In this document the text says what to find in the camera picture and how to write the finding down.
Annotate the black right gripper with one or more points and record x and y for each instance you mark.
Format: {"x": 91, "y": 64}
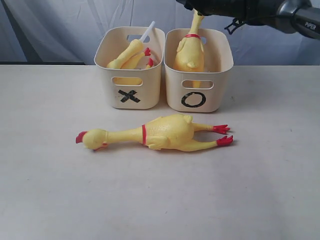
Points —
{"x": 251, "y": 12}

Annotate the whole rubber chicken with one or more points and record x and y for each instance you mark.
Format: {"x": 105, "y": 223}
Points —
{"x": 190, "y": 54}
{"x": 172, "y": 132}

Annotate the broken chicken head half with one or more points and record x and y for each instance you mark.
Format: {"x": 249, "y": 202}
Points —
{"x": 131, "y": 56}

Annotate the broken chicken body half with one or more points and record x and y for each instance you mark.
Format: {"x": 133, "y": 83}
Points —
{"x": 146, "y": 61}

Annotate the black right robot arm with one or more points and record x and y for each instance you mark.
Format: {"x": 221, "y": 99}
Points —
{"x": 286, "y": 16}

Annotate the cream bin marked O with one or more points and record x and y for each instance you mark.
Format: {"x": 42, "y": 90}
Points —
{"x": 198, "y": 92}

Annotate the cream bin marked X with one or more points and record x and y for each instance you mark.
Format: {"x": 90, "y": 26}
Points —
{"x": 114, "y": 42}

